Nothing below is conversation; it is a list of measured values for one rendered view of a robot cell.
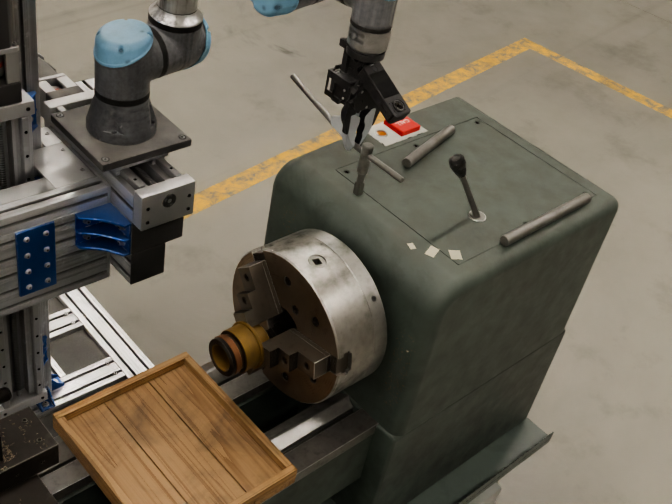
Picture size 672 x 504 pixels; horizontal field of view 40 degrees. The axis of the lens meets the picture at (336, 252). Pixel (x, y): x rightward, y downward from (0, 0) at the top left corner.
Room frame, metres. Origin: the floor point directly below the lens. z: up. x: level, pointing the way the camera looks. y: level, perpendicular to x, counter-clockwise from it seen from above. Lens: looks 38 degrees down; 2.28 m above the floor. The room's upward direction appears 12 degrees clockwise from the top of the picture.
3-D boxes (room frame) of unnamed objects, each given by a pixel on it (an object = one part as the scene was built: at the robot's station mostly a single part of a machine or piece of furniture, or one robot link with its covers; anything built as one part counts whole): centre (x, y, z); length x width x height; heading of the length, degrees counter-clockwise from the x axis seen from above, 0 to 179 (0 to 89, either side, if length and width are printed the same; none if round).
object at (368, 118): (1.54, 0.01, 1.38); 0.06 x 0.03 x 0.09; 50
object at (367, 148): (1.49, -0.02, 1.31); 0.02 x 0.02 x 0.12
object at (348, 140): (1.51, 0.04, 1.38); 0.06 x 0.03 x 0.09; 50
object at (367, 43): (1.52, 0.03, 1.57); 0.08 x 0.08 x 0.05
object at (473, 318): (1.61, -0.21, 1.06); 0.59 x 0.48 x 0.39; 140
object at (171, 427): (1.07, 0.22, 0.89); 0.36 x 0.30 x 0.04; 50
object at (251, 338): (1.18, 0.13, 1.08); 0.09 x 0.09 x 0.09; 50
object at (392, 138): (1.76, -0.07, 1.23); 0.13 x 0.08 x 0.06; 140
